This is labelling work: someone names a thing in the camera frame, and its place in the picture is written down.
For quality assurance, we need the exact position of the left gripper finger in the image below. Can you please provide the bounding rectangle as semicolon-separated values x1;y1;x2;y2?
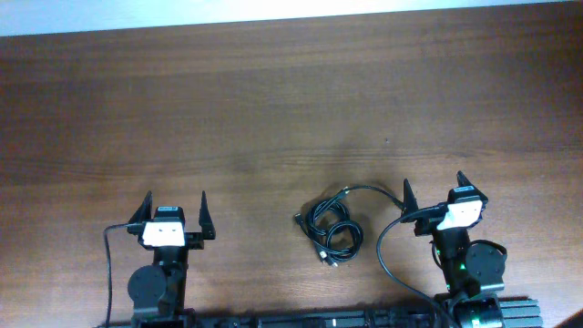
199;191;214;233
128;190;153;224

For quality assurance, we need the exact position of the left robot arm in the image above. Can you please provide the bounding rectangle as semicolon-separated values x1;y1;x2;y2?
128;192;216;327

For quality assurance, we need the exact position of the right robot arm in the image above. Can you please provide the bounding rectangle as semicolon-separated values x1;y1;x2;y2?
403;171;507;327

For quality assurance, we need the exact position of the right camera cable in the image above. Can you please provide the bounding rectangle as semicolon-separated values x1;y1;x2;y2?
375;204;450;328

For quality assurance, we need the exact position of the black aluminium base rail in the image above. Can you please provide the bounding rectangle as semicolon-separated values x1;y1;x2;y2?
97;298;543;328

